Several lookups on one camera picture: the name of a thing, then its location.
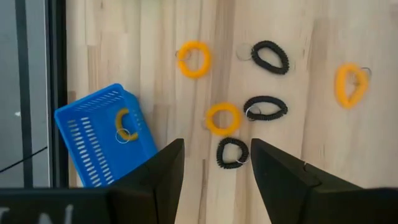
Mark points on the black aluminium table frame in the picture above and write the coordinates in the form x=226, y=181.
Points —
x=59, y=93

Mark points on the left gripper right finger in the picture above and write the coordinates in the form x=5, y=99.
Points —
x=280, y=186

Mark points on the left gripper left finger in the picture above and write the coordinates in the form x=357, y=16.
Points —
x=155, y=186

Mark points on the blue plastic basket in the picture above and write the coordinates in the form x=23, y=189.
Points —
x=93, y=155

